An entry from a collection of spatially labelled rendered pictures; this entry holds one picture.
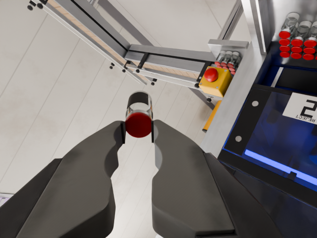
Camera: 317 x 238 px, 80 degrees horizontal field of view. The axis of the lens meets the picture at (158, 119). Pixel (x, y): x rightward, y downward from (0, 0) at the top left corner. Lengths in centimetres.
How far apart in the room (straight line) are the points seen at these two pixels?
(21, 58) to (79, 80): 64
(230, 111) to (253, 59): 16
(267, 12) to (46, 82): 246
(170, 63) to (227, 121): 45
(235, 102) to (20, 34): 239
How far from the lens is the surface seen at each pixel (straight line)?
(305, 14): 51
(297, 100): 54
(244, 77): 59
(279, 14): 52
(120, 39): 113
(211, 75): 58
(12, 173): 299
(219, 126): 55
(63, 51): 271
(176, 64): 87
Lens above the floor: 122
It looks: 4 degrees down
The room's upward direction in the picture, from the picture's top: 153 degrees counter-clockwise
